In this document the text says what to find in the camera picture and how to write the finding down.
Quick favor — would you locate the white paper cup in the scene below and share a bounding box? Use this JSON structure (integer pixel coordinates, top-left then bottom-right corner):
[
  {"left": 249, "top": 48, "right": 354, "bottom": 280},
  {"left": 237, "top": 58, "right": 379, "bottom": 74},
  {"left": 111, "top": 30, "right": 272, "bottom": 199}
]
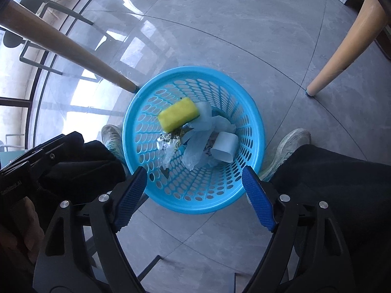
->
[{"left": 210, "top": 132, "right": 239, "bottom": 163}]

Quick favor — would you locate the white plastic bag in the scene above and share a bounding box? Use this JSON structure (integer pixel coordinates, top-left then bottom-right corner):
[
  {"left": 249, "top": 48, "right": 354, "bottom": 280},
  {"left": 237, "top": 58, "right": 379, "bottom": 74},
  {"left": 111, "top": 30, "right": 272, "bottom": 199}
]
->
[{"left": 182, "top": 102, "right": 237, "bottom": 171}]

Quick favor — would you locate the yellow sponge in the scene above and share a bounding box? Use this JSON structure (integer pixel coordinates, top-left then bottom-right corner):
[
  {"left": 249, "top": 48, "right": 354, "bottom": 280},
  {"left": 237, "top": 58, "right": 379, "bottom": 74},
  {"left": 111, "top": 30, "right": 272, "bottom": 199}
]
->
[{"left": 158, "top": 97, "right": 200, "bottom": 133}]

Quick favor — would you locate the blue plastic trash basket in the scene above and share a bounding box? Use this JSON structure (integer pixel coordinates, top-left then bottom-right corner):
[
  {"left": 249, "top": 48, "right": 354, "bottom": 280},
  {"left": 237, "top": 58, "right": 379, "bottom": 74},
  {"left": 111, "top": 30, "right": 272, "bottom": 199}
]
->
[{"left": 122, "top": 66, "right": 265, "bottom": 214}]

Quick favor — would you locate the person's left hand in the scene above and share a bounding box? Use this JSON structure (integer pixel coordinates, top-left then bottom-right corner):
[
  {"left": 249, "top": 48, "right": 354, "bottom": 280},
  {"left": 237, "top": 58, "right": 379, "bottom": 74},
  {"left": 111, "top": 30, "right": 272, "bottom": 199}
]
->
[{"left": 1, "top": 197, "right": 44, "bottom": 268}]

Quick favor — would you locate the clear foil wrapper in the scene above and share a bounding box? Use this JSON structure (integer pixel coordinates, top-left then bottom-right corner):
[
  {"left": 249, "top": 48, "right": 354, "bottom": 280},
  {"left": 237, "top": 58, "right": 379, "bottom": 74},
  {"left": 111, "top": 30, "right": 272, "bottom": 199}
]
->
[{"left": 156, "top": 126, "right": 193, "bottom": 169}]

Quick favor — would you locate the left grey sneaker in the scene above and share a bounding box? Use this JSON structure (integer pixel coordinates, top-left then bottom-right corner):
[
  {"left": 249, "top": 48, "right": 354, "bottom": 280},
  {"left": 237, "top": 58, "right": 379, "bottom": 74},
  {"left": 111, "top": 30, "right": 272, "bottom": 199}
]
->
[{"left": 101, "top": 124, "right": 130, "bottom": 176}]

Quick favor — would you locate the grey sneaker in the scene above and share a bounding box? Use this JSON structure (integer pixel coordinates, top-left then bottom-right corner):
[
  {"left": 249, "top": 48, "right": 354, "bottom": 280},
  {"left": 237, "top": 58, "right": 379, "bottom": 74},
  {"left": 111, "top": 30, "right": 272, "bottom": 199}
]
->
[
  {"left": 101, "top": 124, "right": 130, "bottom": 176},
  {"left": 259, "top": 128, "right": 312, "bottom": 181}
]

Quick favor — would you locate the right grey sneaker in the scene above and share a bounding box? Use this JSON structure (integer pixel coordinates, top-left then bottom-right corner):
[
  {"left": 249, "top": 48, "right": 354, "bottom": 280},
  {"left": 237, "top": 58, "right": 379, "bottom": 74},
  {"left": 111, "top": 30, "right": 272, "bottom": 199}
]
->
[{"left": 259, "top": 128, "right": 312, "bottom": 181}]

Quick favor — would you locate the wooden table leg left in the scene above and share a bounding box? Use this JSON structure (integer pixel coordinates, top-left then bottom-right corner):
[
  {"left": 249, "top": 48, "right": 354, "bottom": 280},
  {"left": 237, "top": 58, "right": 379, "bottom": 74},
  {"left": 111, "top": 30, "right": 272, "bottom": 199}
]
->
[{"left": 1, "top": 0, "right": 139, "bottom": 93}]

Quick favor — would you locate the wooden table leg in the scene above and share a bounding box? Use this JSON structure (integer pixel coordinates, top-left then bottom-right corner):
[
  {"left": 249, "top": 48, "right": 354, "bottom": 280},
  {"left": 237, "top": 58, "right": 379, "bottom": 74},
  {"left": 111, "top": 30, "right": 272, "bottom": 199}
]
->
[
  {"left": 306, "top": 0, "right": 390, "bottom": 97},
  {"left": 1, "top": 0, "right": 139, "bottom": 93}
]

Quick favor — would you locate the dark green chair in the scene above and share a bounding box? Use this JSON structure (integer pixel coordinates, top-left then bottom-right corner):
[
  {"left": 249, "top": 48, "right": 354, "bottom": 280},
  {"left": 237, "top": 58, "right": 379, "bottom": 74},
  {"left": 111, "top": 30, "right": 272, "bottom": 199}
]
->
[{"left": 1, "top": 0, "right": 93, "bottom": 75}]

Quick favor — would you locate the wooden table leg right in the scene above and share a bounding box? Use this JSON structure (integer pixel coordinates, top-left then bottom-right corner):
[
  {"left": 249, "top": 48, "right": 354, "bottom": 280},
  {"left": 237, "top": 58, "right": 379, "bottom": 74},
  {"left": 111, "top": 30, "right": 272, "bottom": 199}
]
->
[{"left": 306, "top": 0, "right": 390, "bottom": 97}]

